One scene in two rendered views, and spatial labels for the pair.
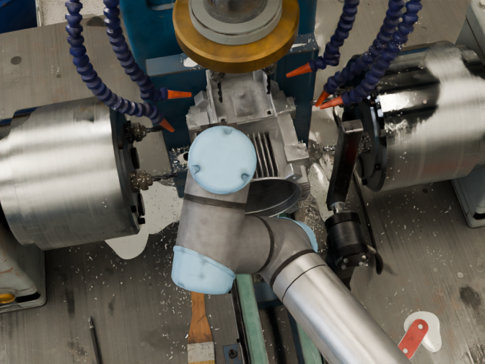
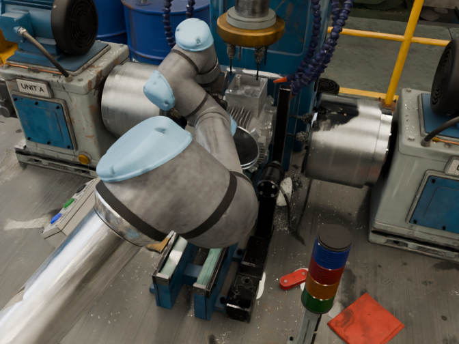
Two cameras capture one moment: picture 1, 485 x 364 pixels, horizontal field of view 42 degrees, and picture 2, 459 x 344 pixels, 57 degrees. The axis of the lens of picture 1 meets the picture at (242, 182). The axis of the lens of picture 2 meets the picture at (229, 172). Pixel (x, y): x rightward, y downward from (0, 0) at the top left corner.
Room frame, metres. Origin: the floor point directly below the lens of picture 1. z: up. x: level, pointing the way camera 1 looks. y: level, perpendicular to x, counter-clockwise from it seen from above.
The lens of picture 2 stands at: (-0.40, -0.39, 1.75)
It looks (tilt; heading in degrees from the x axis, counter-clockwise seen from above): 40 degrees down; 22
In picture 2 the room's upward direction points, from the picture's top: 2 degrees clockwise
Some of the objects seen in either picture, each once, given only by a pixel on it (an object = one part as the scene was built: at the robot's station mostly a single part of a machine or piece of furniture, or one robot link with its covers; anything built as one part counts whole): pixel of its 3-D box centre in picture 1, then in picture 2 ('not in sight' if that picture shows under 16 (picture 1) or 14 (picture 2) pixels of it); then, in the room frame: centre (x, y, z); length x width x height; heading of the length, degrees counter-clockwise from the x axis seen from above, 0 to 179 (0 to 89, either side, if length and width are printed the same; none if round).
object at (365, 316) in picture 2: not in sight; (366, 324); (0.24, -0.50, 0.80); 0.15 x 0.12 x 0.01; 151
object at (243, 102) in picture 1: (241, 105); (246, 95); (0.64, -0.01, 1.11); 0.12 x 0.11 x 0.07; 8
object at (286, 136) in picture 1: (247, 153); (241, 129); (0.60, -0.01, 1.01); 0.20 x 0.19 x 0.19; 8
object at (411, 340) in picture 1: (411, 339); (294, 279); (0.29, -0.30, 0.81); 0.09 x 0.03 x 0.02; 140
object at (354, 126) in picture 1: (343, 170); (280, 130); (0.49, -0.16, 1.12); 0.04 x 0.03 x 0.26; 7
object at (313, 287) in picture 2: not in sight; (322, 278); (0.10, -0.37, 1.10); 0.06 x 0.06 x 0.04
